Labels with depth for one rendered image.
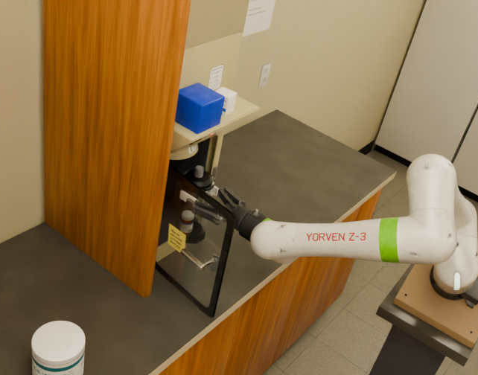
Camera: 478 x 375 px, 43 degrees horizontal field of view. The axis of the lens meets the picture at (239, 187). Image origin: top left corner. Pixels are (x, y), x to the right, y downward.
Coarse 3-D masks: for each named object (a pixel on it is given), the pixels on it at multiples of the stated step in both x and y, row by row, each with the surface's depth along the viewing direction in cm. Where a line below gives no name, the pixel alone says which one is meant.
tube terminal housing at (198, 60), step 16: (240, 32) 176; (192, 48) 161; (208, 48) 167; (224, 48) 173; (192, 64) 164; (208, 64) 171; (224, 64) 177; (192, 80) 168; (208, 80) 175; (224, 80) 181; (224, 128) 195; (192, 144) 184; (208, 160) 203
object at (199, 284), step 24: (168, 168) 171; (168, 192) 174; (192, 192) 166; (168, 216) 178; (192, 216) 170; (216, 216) 162; (192, 240) 173; (216, 240) 165; (168, 264) 186; (192, 264) 177; (216, 264) 169; (192, 288) 181; (216, 288) 172
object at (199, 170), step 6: (198, 168) 188; (186, 174) 190; (192, 174) 191; (198, 174) 189; (204, 174) 192; (192, 180) 188; (198, 180) 188; (204, 180) 189; (210, 180) 190; (204, 186) 188
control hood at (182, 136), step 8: (240, 104) 183; (248, 104) 183; (232, 112) 177; (240, 112) 178; (248, 112) 179; (224, 120) 173; (232, 120) 174; (176, 128) 164; (184, 128) 165; (216, 128) 169; (176, 136) 164; (184, 136) 162; (192, 136) 162; (200, 136) 164; (176, 144) 165; (184, 144) 163
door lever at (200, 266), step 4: (180, 252) 170; (184, 252) 169; (188, 252) 169; (184, 256) 170; (188, 256) 168; (192, 256) 168; (192, 260) 167; (196, 260) 167; (208, 260) 168; (212, 260) 169; (196, 264) 167; (200, 264) 166; (204, 264) 167; (208, 264) 168; (212, 264) 169; (200, 268) 166
